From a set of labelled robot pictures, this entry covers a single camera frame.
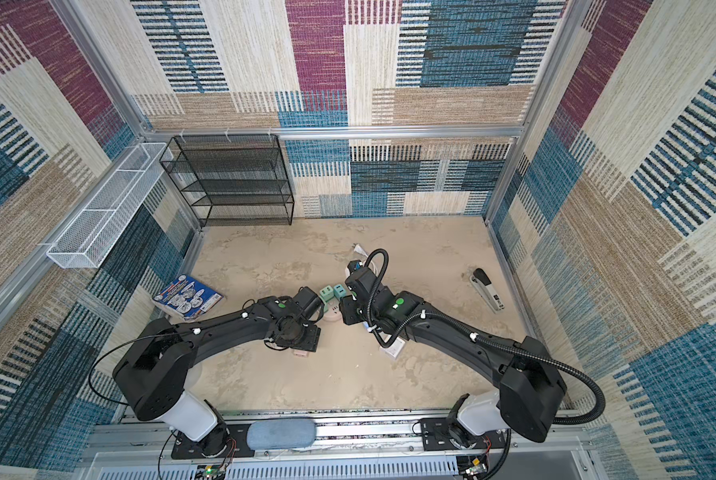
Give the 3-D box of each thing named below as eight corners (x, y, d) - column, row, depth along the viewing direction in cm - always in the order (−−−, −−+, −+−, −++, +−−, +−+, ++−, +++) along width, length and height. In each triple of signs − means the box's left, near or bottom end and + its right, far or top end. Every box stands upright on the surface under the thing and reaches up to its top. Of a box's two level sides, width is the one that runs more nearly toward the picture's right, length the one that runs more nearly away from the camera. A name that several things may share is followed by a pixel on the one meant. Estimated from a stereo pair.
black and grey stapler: (493, 315, 97) (499, 306, 92) (468, 279, 106) (473, 269, 101) (500, 312, 98) (507, 303, 93) (476, 277, 106) (481, 267, 102)
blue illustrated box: (155, 305, 99) (150, 300, 97) (184, 277, 106) (180, 272, 104) (195, 328, 94) (190, 323, 92) (222, 298, 101) (219, 293, 99)
